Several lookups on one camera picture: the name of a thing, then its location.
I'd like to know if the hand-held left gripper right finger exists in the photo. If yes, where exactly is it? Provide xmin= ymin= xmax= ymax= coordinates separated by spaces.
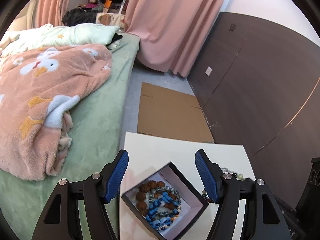
xmin=195 ymin=149 xmax=293 ymax=240

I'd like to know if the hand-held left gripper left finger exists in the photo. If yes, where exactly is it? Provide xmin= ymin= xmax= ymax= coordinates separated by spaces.
xmin=31 ymin=149 xmax=129 ymax=240

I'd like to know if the black box with white lining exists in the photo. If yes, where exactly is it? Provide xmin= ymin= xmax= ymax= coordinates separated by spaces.
xmin=121 ymin=161 xmax=209 ymax=240

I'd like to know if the dark bead bracelet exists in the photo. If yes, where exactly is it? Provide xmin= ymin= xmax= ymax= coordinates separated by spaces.
xmin=201 ymin=189 xmax=216 ymax=205

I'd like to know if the brown seed bead bracelet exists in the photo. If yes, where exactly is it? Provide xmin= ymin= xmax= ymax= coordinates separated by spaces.
xmin=136 ymin=180 xmax=181 ymax=217

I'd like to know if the pale bead bracelet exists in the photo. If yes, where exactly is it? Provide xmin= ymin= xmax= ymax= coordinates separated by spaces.
xmin=221 ymin=167 xmax=245 ymax=181

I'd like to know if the small multicolour bead bracelet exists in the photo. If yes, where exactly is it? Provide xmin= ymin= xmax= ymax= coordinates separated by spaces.
xmin=149 ymin=187 xmax=182 ymax=222

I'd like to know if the blue bead bracelet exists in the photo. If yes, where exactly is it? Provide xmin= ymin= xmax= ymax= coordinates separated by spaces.
xmin=145 ymin=191 xmax=176 ymax=231

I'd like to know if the white table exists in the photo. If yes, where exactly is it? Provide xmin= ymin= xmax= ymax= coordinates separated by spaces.
xmin=119 ymin=131 xmax=257 ymax=240

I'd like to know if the bed with green sheet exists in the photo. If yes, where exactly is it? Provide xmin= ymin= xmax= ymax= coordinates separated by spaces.
xmin=0 ymin=34 xmax=140 ymax=240

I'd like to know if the flat cardboard sheet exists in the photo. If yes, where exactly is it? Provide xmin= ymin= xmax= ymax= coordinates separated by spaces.
xmin=137 ymin=82 xmax=215 ymax=143

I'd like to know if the pink duck print blanket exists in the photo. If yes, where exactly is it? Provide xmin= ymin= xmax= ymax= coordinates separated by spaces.
xmin=0 ymin=44 xmax=113 ymax=181

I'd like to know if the wide pink curtain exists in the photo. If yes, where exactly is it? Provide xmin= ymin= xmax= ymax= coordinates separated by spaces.
xmin=124 ymin=0 xmax=233 ymax=77

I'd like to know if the bear print cushion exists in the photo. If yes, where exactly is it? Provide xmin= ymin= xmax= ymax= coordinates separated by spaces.
xmin=96 ymin=12 xmax=125 ymax=28

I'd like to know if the black clothes pile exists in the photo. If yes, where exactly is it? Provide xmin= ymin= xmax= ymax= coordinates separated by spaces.
xmin=62 ymin=7 xmax=98 ymax=27

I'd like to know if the cream plush toy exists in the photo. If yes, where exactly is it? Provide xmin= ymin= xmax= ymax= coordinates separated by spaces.
xmin=0 ymin=31 xmax=21 ymax=51

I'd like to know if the stuffed toy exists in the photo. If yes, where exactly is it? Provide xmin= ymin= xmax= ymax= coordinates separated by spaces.
xmin=80 ymin=0 xmax=104 ymax=11

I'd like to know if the beige headboard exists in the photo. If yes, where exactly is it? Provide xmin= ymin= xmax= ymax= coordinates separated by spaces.
xmin=5 ymin=0 xmax=38 ymax=34

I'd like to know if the narrow pink curtain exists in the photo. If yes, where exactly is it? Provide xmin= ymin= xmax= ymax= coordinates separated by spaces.
xmin=35 ymin=0 xmax=73 ymax=28

